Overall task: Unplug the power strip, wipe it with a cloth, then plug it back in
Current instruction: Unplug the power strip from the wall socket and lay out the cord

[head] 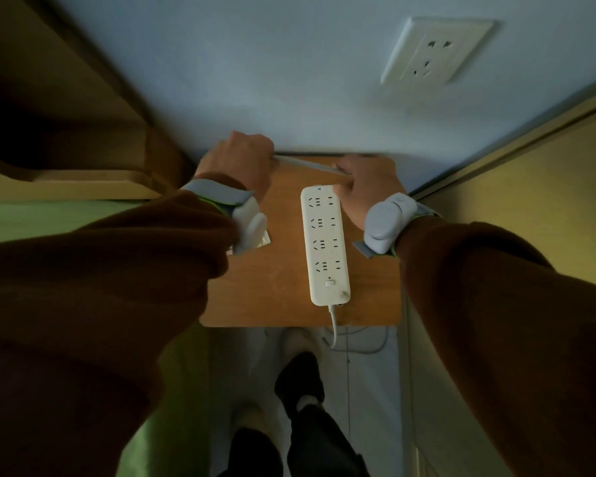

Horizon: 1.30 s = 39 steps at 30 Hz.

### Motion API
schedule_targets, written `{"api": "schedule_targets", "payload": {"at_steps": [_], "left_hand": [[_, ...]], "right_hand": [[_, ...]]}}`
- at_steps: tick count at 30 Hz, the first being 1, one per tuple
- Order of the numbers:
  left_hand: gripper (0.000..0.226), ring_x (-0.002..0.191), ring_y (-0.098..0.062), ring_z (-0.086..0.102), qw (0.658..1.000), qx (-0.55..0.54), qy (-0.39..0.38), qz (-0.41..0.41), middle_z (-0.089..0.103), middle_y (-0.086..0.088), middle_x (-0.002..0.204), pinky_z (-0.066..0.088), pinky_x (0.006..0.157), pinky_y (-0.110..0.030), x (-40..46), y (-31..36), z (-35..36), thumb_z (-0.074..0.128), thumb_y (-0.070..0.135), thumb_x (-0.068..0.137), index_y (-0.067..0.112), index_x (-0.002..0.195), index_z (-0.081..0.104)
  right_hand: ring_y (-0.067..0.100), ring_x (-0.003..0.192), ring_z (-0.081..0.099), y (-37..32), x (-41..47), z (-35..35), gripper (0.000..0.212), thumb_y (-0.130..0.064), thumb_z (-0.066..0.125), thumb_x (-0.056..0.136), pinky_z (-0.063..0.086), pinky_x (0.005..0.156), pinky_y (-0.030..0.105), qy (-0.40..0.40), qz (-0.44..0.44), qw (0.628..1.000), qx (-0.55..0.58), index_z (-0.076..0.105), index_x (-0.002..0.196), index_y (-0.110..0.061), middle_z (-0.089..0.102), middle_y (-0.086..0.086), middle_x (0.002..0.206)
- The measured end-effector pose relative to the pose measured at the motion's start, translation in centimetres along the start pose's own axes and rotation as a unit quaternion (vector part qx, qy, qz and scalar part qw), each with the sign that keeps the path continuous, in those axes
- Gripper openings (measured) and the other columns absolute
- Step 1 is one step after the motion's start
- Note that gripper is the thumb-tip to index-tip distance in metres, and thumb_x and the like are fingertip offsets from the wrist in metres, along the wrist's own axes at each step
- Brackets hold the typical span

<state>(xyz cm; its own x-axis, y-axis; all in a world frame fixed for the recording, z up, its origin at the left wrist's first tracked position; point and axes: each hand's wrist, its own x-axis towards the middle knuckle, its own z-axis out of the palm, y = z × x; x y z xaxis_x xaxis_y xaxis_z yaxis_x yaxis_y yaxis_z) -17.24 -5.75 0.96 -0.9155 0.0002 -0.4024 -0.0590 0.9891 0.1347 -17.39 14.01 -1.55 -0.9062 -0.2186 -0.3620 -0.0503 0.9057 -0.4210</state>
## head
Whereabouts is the person's left hand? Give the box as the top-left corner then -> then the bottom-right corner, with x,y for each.
193,131 -> 275,204

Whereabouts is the person's right hand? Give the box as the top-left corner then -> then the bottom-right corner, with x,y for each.
331,153 -> 407,232

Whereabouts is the white power strip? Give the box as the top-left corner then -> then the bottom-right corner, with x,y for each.
300,185 -> 352,307

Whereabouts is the white wall socket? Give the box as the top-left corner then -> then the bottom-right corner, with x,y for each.
379,16 -> 497,86

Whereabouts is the white power cable with plug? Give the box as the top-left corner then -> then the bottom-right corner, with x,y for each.
273,153 -> 389,356

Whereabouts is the person's left forearm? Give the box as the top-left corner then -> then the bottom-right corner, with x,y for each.
0,191 -> 239,477

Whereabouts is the person's right forearm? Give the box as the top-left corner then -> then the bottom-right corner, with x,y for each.
395,215 -> 596,477

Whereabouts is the person's right leg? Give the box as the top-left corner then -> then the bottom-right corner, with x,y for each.
274,352 -> 371,477

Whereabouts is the person's leg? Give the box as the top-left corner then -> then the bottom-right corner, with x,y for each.
274,352 -> 371,477
218,427 -> 284,477

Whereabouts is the person's left leg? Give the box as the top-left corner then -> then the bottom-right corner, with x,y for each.
218,427 -> 284,477

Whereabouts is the white right wrist tracker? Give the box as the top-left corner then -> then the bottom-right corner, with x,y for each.
352,192 -> 440,259

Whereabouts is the white wrist tracker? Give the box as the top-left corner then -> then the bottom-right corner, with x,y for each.
180,178 -> 269,256
352,192 -> 440,259

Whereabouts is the white left wrist tracker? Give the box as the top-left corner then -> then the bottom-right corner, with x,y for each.
180,178 -> 269,256

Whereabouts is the small wooden bedside table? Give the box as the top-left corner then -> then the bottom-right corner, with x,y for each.
198,154 -> 403,329

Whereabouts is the beige right slipper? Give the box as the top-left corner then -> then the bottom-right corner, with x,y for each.
280,327 -> 324,366

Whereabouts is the beige slipper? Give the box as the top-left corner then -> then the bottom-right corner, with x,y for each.
280,327 -> 324,366
230,401 -> 279,441

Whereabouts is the beige wardrobe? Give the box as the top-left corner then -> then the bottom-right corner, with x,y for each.
399,83 -> 596,477

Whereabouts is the beige left slipper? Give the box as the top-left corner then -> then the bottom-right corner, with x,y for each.
230,401 -> 279,441

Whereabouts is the green bed sheet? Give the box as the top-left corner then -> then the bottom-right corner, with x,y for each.
0,201 -> 212,477

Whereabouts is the wooden bed frame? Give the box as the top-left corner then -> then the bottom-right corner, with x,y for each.
0,0 -> 195,202

